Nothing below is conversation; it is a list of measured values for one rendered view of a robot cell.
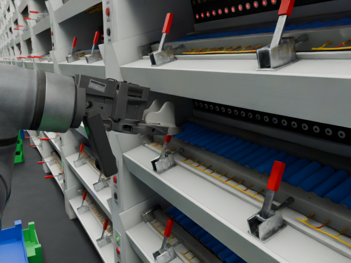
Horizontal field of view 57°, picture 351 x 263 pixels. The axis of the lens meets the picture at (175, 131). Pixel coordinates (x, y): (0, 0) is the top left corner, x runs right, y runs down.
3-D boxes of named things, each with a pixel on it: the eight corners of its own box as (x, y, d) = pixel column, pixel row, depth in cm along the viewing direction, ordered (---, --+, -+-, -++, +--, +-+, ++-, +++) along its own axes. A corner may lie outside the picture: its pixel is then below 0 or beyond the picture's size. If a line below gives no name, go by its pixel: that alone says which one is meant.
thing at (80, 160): (117, 228, 88) (101, 186, 83) (68, 166, 139) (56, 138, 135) (178, 194, 96) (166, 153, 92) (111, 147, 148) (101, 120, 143)
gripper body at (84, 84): (154, 88, 53) (82, 74, 47) (145, 139, 54) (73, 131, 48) (136, 85, 60) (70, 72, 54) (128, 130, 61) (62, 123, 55)
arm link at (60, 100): (39, 135, 45) (31, 124, 53) (75, 139, 48) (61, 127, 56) (49, 72, 44) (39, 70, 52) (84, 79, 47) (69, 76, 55)
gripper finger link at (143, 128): (172, 128, 55) (124, 122, 51) (171, 136, 56) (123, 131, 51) (160, 123, 60) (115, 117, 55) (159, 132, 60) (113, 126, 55)
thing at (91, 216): (119, 291, 92) (104, 253, 88) (72, 208, 144) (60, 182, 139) (178, 253, 101) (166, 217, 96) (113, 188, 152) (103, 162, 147)
